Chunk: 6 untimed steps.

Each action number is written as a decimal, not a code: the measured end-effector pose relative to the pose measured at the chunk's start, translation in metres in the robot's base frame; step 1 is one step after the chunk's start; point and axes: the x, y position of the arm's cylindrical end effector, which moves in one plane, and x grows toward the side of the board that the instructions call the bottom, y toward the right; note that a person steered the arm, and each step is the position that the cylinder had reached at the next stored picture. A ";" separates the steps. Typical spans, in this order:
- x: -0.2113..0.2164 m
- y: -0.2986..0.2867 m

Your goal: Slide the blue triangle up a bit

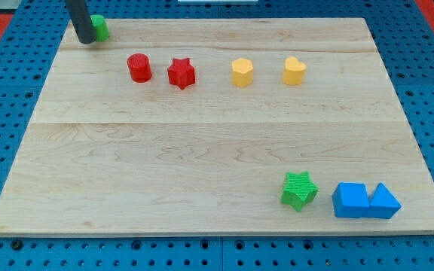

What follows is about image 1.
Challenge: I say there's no blue triangle block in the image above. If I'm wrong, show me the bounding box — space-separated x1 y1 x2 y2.
363 183 402 219

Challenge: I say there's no light wooden board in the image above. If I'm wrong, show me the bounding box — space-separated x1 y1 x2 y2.
0 18 434 238

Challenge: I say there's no yellow hexagon block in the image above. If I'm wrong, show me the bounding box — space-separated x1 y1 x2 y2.
231 58 253 87

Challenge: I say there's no red star block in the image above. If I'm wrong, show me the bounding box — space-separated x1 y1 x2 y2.
167 58 196 90

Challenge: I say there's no green star block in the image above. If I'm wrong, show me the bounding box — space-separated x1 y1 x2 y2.
280 172 319 212

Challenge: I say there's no yellow heart block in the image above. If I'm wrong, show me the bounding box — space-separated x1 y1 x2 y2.
282 56 307 86

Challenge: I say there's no red cylinder block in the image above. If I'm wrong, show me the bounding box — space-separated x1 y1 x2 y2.
127 53 152 83

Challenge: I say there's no blue cube block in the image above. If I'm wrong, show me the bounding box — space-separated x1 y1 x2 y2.
332 182 369 218

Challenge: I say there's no green cylinder block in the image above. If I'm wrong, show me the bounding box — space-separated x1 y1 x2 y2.
90 14 110 42

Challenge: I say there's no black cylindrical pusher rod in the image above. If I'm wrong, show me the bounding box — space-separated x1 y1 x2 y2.
65 0 96 44

